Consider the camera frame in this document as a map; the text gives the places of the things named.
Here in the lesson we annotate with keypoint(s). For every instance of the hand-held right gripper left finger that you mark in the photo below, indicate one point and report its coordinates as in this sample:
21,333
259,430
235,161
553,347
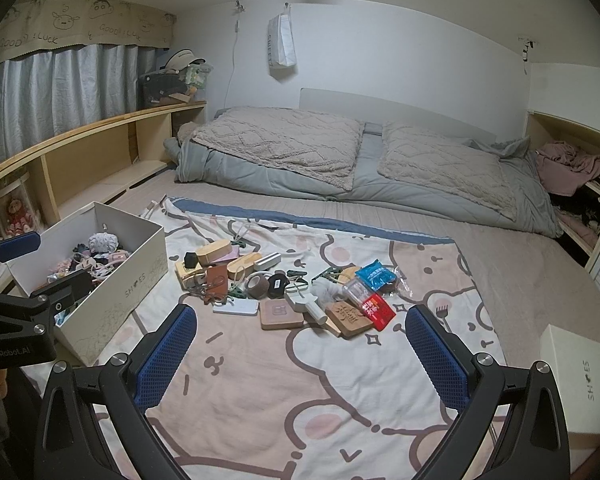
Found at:
165,355

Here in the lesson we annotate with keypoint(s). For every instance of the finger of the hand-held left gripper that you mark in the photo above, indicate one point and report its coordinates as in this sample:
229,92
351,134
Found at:
62,292
16,247

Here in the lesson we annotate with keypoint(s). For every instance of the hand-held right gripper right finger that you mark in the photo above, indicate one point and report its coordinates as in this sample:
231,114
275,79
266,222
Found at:
437,360

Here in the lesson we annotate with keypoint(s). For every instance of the white shoe box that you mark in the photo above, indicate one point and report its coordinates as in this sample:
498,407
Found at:
130,280

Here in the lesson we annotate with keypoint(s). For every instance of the red packet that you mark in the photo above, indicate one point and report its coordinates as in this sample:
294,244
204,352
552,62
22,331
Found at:
377,310

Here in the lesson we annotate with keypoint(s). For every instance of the plush toy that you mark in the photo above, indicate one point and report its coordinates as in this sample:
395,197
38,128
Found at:
16,217

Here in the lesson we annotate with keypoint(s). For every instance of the metal back scratcher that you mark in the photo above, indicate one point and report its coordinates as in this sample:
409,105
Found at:
441,310

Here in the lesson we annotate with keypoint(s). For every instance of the pile of hair accessories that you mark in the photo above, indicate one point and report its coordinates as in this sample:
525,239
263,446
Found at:
100,247

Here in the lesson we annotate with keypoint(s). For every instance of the small wooden block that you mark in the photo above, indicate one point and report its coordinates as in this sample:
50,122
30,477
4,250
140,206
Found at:
185,275

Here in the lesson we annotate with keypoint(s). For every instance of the white power bank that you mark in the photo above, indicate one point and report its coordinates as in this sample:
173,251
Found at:
235,307

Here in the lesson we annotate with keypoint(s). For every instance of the clear bag with dark item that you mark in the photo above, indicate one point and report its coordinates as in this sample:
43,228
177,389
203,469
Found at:
392,287

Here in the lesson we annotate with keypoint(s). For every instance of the brown leather pouch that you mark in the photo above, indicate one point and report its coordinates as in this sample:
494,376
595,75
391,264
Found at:
216,280

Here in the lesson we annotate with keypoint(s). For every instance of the green clip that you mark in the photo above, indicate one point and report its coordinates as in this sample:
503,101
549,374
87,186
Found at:
235,292
237,239
295,274

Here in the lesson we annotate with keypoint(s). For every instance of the black hexagonal piece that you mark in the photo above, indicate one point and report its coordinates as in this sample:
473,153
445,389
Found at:
190,260

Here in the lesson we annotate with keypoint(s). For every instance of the carved wooden block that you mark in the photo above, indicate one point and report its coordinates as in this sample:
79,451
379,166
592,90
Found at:
347,317

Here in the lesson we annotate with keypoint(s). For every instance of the beige bed sheet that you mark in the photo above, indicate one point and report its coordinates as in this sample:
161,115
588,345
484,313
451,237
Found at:
505,280

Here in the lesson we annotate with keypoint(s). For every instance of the blue packet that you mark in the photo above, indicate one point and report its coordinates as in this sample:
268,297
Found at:
375,275

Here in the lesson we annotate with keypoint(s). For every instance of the clear plastic nail case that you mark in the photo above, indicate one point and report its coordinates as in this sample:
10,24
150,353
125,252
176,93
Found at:
355,291

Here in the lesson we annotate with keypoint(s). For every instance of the oval wooden case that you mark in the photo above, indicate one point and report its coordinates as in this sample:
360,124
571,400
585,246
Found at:
215,255

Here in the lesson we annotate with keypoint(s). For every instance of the brown tape roll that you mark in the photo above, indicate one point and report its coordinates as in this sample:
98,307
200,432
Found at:
257,285

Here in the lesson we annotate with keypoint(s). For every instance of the light wooden case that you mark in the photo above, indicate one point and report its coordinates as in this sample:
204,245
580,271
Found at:
242,266

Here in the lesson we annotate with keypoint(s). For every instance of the pink square wooden coaster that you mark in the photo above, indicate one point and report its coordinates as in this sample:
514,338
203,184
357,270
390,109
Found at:
280,315

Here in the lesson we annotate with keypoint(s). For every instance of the round wooden board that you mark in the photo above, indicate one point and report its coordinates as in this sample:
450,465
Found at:
350,270

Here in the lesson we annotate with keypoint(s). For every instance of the white shoe box lid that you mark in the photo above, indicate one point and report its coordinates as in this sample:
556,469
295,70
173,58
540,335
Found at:
565,385

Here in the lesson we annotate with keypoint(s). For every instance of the white cylinder bottle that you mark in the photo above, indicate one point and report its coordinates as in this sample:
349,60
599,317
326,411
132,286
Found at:
315,312

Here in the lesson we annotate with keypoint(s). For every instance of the wooden shelf unit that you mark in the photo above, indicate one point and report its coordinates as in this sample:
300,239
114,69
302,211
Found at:
80,132

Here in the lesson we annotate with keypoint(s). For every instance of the white cloth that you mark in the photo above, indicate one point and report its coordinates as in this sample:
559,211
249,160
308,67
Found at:
325,290

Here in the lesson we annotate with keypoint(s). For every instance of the black item with white label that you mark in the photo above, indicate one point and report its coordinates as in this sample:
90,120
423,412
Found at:
277,282

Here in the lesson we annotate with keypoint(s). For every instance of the silver rectangular box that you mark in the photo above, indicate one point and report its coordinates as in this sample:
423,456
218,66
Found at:
266,262

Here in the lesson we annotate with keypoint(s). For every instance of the printed cartoon blanket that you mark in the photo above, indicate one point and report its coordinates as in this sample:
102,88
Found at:
300,385

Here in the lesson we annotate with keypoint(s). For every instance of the bunch of green clips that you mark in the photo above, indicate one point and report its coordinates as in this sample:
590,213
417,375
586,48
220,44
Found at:
330,272

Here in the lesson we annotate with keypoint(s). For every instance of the white slotted plastic holder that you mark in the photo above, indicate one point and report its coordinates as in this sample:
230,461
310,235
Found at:
293,302

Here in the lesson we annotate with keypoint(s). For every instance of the grey curtain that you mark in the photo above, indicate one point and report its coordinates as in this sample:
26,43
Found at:
80,85

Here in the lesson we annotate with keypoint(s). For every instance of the beige quilted pillow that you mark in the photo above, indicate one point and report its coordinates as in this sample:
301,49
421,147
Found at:
280,145
440,165

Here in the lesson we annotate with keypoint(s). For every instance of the grey comforter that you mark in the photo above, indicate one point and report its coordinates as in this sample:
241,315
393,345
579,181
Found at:
220,167

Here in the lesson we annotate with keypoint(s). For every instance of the beige cartoon valance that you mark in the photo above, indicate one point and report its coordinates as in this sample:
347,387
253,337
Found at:
55,25

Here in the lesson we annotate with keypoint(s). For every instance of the pink clothes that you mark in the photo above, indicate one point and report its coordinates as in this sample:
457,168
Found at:
565,165

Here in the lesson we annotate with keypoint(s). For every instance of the white visor cap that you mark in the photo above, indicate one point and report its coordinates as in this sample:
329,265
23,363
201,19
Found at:
180,60

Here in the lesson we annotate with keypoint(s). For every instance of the white headboard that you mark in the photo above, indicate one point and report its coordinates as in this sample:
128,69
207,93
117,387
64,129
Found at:
380,105

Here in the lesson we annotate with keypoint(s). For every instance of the white wardrobe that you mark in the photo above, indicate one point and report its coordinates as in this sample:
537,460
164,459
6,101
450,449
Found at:
570,85

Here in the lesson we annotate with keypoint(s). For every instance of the white hanging bag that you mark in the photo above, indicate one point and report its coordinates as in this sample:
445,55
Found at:
281,40

